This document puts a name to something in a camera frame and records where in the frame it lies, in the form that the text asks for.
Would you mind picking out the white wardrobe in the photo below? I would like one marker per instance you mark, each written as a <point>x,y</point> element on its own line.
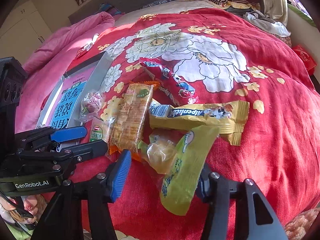
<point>23,31</point>

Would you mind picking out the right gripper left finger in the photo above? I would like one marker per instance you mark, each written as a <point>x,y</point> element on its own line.
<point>103,189</point>

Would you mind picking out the red packet on sill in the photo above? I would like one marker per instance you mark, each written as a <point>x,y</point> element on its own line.
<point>309,63</point>

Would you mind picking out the pink children's book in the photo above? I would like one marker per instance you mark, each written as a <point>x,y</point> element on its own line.
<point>64,100</point>

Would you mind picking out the pink blanket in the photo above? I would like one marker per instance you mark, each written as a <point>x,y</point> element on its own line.
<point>48,63</point>

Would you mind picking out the red floral bedspread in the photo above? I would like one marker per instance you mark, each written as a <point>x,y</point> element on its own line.
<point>226,60</point>

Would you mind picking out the green yellow snack packet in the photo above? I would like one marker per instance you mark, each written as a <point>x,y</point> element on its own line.
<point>180,184</point>

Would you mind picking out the clear yellow pastry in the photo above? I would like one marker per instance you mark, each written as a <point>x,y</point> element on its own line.
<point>160,153</point>

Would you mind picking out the green sleeve forearm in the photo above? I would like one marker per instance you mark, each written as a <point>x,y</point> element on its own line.
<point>19,232</point>

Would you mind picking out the clear red candy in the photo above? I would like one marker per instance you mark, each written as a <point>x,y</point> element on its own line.
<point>91,105</point>

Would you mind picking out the yellow Alpenliebe candy bag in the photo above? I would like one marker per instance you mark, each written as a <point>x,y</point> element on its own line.
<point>229,117</point>

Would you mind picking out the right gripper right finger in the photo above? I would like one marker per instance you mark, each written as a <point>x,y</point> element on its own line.
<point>215,190</point>

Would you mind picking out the orange cracker pack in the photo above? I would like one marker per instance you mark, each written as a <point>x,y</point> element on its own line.
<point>129,126</point>

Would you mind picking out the grey tray box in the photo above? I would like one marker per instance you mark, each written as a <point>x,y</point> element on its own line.
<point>101,64</point>

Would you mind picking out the red Alpenliebe candy bag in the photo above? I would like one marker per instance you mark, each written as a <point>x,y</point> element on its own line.
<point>176,88</point>

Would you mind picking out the left hand red nails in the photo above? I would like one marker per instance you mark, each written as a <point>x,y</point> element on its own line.
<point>34,204</point>

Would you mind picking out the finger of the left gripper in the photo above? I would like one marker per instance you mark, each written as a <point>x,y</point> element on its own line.
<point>82,152</point>
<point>44,136</point>

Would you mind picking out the beige bed sheet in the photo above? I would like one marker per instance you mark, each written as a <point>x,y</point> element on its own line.
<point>172,7</point>

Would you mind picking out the clear bag sesame bread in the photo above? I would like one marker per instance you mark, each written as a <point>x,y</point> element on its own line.
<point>101,130</point>

